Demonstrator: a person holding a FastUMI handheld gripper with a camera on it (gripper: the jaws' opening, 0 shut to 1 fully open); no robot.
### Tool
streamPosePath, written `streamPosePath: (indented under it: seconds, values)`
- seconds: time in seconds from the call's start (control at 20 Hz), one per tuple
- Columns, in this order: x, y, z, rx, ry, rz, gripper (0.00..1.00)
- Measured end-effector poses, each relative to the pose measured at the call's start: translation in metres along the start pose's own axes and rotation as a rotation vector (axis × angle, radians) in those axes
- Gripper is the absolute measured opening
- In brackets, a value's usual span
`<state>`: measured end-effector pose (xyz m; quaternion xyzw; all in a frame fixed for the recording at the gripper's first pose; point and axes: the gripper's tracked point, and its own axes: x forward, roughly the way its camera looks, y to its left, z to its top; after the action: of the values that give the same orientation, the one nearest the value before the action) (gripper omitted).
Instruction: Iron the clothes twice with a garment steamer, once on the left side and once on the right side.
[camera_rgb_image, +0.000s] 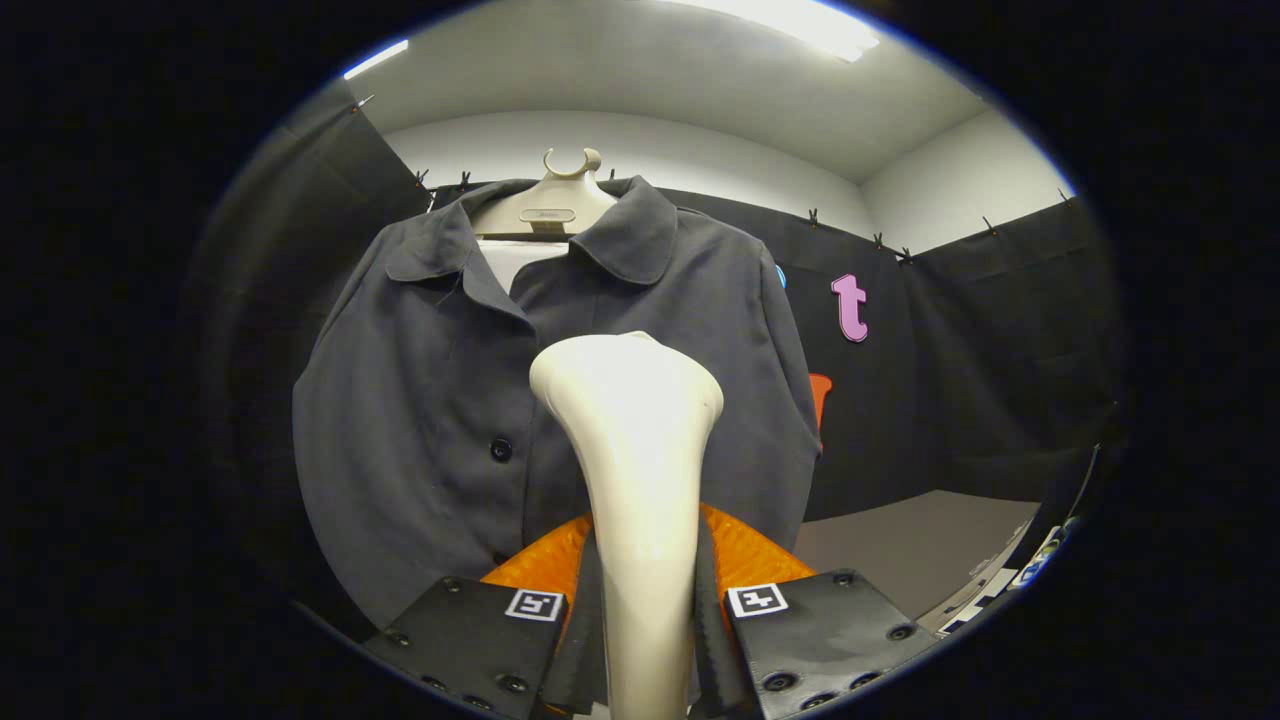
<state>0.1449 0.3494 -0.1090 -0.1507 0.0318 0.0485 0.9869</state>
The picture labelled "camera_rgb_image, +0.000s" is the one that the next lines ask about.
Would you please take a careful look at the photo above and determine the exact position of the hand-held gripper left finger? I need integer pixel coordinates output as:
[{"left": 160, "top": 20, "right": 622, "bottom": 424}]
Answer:
[{"left": 362, "top": 510, "right": 606, "bottom": 720}]

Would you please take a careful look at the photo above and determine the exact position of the white hanger board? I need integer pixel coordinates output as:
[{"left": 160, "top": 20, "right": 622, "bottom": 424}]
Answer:
[{"left": 478, "top": 238, "right": 571, "bottom": 296}]

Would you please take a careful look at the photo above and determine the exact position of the dark grey button shirt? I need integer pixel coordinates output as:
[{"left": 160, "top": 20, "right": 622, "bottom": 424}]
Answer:
[{"left": 292, "top": 175, "right": 823, "bottom": 631}]

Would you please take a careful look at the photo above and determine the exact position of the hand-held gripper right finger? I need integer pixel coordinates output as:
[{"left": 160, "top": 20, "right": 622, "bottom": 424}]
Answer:
[{"left": 695, "top": 503, "right": 941, "bottom": 720}]

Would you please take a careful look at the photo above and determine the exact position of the beige garment hanger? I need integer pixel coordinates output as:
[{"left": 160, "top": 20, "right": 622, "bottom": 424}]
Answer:
[{"left": 470, "top": 147, "right": 621, "bottom": 241}]

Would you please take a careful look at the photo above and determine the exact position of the grey cabinet with drawers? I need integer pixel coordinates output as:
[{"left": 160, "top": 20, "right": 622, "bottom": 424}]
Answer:
[{"left": 795, "top": 488, "right": 1041, "bottom": 636}]

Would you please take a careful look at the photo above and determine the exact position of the row of black clips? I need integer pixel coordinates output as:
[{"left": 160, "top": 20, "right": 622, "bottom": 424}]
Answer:
[{"left": 355, "top": 93, "right": 1076, "bottom": 266}]

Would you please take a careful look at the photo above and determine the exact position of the ceiling light strip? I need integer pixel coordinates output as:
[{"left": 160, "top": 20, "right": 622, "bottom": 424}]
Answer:
[{"left": 342, "top": 38, "right": 411, "bottom": 81}]

